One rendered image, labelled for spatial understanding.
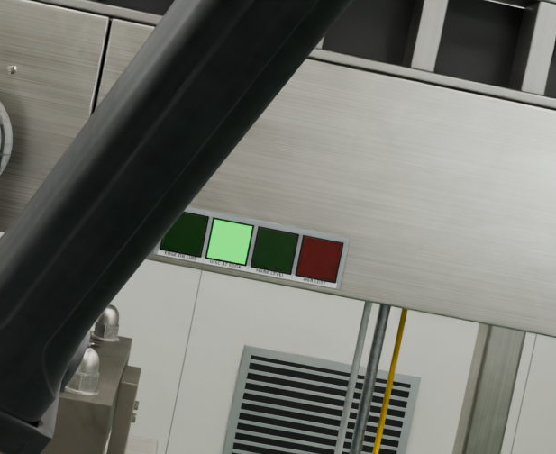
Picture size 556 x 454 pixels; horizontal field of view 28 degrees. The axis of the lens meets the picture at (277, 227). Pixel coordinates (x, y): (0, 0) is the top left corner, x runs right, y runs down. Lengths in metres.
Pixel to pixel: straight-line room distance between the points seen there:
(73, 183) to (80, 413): 0.71
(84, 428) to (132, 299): 2.71
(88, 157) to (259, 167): 1.03
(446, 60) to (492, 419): 0.54
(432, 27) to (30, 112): 0.53
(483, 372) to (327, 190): 0.41
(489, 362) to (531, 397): 2.35
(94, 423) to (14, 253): 0.68
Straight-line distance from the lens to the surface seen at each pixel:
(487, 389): 1.73
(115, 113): 0.44
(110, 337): 1.48
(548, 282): 1.56
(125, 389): 1.31
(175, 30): 0.43
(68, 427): 1.15
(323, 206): 1.49
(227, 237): 1.47
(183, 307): 3.84
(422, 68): 1.52
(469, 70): 1.60
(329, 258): 1.49
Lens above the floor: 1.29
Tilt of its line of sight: 3 degrees down
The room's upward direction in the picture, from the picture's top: 11 degrees clockwise
